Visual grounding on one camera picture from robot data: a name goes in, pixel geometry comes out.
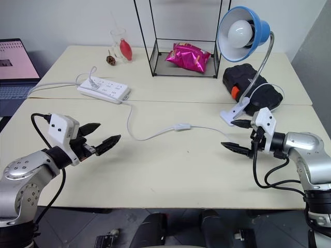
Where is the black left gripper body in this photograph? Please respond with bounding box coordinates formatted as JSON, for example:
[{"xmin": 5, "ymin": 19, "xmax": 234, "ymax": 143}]
[{"xmin": 69, "ymin": 133, "xmax": 97, "ymax": 162}]

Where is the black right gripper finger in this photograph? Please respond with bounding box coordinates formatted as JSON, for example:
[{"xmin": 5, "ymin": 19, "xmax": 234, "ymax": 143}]
[
  {"xmin": 220, "ymin": 141, "xmax": 252, "ymax": 157},
  {"xmin": 230, "ymin": 119, "xmax": 253, "ymax": 129}
]

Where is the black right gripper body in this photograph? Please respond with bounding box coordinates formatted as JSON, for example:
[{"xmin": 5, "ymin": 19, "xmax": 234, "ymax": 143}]
[{"xmin": 248, "ymin": 120, "xmax": 267, "ymax": 158}]

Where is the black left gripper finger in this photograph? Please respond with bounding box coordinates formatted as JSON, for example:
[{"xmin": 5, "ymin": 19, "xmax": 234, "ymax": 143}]
[
  {"xmin": 78, "ymin": 122, "xmax": 101, "ymax": 137},
  {"xmin": 94, "ymin": 134, "xmax": 122, "ymax": 157}
]

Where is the blue clip-on desk lamp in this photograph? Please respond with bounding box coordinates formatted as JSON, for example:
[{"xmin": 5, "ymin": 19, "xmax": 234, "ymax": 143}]
[{"xmin": 216, "ymin": 6, "xmax": 275, "ymax": 128}]

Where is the white power strip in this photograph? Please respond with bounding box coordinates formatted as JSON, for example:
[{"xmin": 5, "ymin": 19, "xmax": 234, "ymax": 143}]
[{"xmin": 77, "ymin": 75, "xmax": 131, "ymax": 105}]

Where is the black pouch with orange buckle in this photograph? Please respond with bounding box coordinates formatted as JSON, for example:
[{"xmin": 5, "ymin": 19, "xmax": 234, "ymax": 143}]
[{"xmin": 222, "ymin": 62, "xmax": 284, "ymax": 117}]

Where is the brown pine cone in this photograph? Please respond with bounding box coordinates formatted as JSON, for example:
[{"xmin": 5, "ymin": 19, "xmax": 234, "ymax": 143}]
[{"xmin": 106, "ymin": 50, "xmax": 117, "ymax": 67}]

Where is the dark rounded shape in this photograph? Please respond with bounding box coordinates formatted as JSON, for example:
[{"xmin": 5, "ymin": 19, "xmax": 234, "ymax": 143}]
[
  {"xmin": 134, "ymin": 212, "xmax": 169, "ymax": 248},
  {"xmin": 201, "ymin": 209, "xmax": 231, "ymax": 248}
]

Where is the pink snack bag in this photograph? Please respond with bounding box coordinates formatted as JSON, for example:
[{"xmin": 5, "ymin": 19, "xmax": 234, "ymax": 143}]
[{"xmin": 165, "ymin": 41, "xmax": 212, "ymax": 74}]

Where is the red flower bud decoration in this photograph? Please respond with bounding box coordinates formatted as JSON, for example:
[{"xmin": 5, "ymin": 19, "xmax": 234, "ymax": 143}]
[{"xmin": 119, "ymin": 38, "xmax": 134, "ymax": 63}]

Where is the white light bulb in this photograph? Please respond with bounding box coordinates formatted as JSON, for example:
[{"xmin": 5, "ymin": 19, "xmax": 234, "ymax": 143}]
[{"xmin": 227, "ymin": 19, "xmax": 256, "ymax": 49}]

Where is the clear drinking glass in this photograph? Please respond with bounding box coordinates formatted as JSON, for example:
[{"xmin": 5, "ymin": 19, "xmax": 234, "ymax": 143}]
[{"xmin": 110, "ymin": 27, "xmax": 128, "ymax": 59}]

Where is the laptop with pink screen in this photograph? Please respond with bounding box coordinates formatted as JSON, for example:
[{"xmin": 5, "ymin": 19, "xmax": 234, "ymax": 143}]
[{"xmin": 0, "ymin": 38, "xmax": 42, "ymax": 117}]

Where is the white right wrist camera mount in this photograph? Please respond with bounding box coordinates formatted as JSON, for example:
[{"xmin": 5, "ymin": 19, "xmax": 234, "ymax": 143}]
[{"xmin": 251, "ymin": 107, "xmax": 276, "ymax": 156}]

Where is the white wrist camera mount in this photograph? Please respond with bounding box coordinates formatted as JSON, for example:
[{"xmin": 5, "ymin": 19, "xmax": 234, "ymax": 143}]
[
  {"xmin": 251, "ymin": 107, "xmax": 276, "ymax": 156},
  {"xmin": 48, "ymin": 113, "xmax": 81, "ymax": 167}
]

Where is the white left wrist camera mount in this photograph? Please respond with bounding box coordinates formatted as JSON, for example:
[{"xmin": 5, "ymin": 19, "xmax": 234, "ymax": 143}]
[{"xmin": 48, "ymin": 113, "xmax": 81, "ymax": 167}]

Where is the white lamp power cord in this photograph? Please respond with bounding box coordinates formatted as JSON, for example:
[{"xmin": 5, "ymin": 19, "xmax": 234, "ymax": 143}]
[{"xmin": 120, "ymin": 82, "xmax": 285, "ymax": 142}]

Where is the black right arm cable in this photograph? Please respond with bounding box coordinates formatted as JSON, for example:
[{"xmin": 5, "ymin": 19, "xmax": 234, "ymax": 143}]
[{"xmin": 252, "ymin": 143, "xmax": 308, "ymax": 197}]

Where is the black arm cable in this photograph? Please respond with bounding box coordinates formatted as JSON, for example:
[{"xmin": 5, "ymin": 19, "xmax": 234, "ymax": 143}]
[
  {"xmin": 252, "ymin": 143, "xmax": 308, "ymax": 197},
  {"xmin": 31, "ymin": 113, "xmax": 67, "ymax": 233}
]

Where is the white plug with cable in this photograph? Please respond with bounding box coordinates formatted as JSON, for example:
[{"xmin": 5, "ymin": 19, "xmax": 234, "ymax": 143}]
[{"xmin": 75, "ymin": 66, "xmax": 101, "ymax": 90}]

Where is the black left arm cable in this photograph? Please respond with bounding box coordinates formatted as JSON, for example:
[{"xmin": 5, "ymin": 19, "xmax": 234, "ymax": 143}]
[{"xmin": 31, "ymin": 113, "xmax": 67, "ymax": 233}]

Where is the white power strip cable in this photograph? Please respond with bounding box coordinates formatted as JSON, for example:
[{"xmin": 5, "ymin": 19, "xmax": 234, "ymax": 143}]
[{"xmin": 26, "ymin": 81, "xmax": 81, "ymax": 100}]

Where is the white inline cord switch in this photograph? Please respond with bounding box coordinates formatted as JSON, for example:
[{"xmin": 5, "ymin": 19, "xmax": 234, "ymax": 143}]
[{"xmin": 172, "ymin": 123, "xmax": 193, "ymax": 132}]

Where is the black wire frame rack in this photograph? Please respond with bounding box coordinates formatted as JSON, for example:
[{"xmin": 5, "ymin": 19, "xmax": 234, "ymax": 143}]
[{"xmin": 133, "ymin": 0, "xmax": 232, "ymax": 79}]

